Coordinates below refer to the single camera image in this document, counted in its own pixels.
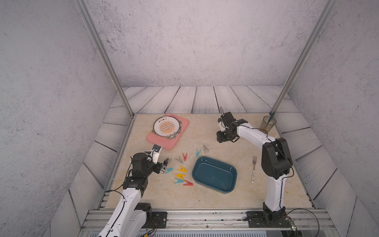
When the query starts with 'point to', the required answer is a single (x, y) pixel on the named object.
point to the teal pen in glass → (272, 116)
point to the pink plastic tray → (167, 143)
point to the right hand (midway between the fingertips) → (221, 137)
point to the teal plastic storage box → (214, 174)
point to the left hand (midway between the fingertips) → (161, 155)
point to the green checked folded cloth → (174, 136)
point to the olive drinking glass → (267, 124)
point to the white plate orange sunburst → (166, 126)
